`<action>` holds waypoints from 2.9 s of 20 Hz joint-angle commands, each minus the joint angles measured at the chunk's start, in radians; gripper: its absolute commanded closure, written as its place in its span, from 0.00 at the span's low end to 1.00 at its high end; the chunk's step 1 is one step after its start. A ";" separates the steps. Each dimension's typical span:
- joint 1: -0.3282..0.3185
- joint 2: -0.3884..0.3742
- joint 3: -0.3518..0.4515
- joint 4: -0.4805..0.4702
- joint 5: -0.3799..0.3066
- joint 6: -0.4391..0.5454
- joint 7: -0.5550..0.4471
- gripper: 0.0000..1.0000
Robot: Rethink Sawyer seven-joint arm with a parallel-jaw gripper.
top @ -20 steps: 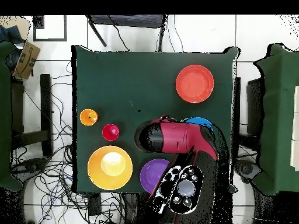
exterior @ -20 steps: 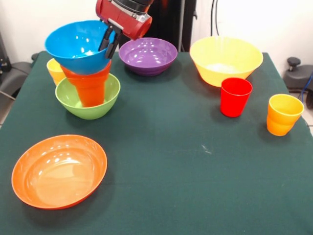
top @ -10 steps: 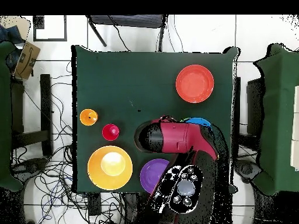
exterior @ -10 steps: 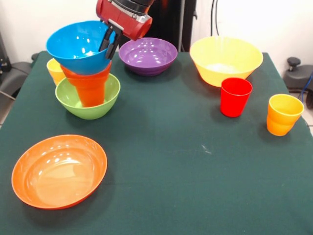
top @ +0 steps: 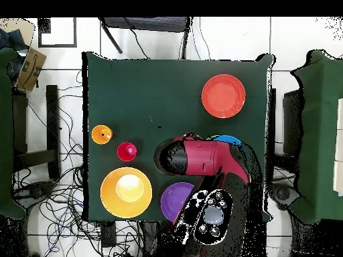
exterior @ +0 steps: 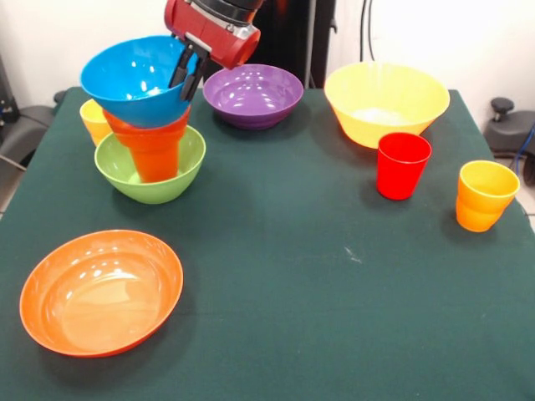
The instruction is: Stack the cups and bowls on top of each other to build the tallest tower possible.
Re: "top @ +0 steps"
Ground green clothed side table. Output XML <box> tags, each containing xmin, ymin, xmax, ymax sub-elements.
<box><xmin>290</xmin><ymin>49</ymin><xmax>343</xmax><ymax>224</ymax></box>
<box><xmin>0</xmin><ymin>47</ymin><xmax>27</xmax><ymax>220</ymax></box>

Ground black square frame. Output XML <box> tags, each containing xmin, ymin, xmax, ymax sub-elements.
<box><xmin>38</xmin><ymin>17</ymin><xmax>78</xmax><ymax>48</ymax></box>

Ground black metal stand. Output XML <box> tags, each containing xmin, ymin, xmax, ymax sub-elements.
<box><xmin>11</xmin><ymin>84</ymin><xmax>61</xmax><ymax>180</ymax></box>

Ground tangled floor cables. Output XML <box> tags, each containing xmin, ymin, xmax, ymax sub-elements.
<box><xmin>11</xmin><ymin>69</ymin><xmax>151</xmax><ymax>257</ymax></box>

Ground purple bowl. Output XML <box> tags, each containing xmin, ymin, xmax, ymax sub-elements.
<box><xmin>159</xmin><ymin>181</ymin><xmax>196</xmax><ymax>224</ymax></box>

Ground white papers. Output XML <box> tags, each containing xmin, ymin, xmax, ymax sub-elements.
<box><xmin>332</xmin><ymin>98</ymin><xmax>343</xmax><ymax>197</ymax></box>

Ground stepped orange-yellow cup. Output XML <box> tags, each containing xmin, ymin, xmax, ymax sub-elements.
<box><xmin>91</xmin><ymin>124</ymin><xmax>114</xmax><ymax>145</ymax></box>

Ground dark green tablecloth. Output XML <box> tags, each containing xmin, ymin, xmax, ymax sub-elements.
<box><xmin>81</xmin><ymin>51</ymin><xmax>277</xmax><ymax>223</ymax></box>

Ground red cup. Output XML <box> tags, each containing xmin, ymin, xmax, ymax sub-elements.
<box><xmin>117</xmin><ymin>141</ymin><xmax>138</xmax><ymax>163</ymax></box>

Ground cardboard box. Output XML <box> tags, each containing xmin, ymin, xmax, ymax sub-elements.
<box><xmin>15</xmin><ymin>47</ymin><xmax>47</xmax><ymax>92</ymax></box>

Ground blue bowl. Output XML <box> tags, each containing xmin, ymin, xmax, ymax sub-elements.
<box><xmin>212</xmin><ymin>135</ymin><xmax>243</xmax><ymax>147</ymax></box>

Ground large yellow bowl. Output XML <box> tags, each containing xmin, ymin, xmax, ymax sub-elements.
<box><xmin>100</xmin><ymin>166</ymin><xmax>153</xmax><ymax>219</ymax></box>

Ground blue fabric bundle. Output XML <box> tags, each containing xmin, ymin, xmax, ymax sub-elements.
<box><xmin>0</xmin><ymin>27</ymin><xmax>29</xmax><ymax>52</ymax></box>

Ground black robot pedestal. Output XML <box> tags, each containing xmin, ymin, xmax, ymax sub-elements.
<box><xmin>141</xmin><ymin>221</ymin><xmax>178</xmax><ymax>257</ymax></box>

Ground black box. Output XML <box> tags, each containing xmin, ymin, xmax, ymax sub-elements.
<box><xmin>283</xmin><ymin>89</ymin><xmax>303</xmax><ymax>156</ymax></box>

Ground black power strip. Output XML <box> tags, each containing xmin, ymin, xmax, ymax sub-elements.
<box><xmin>100</xmin><ymin>222</ymin><xmax>117</xmax><ymax>247</ymax></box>

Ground dark grey chair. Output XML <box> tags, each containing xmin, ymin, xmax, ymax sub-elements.
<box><xmin>98</xmin><ymin>17</ymin><xmax>192</xmax><ymax>60</ymax></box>

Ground wide shallow orange bowl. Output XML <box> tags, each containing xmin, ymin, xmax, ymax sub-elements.
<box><xmin>201</xmin><ymin>74</ymin><xmax>247</xmax><ymax>119</ymax></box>

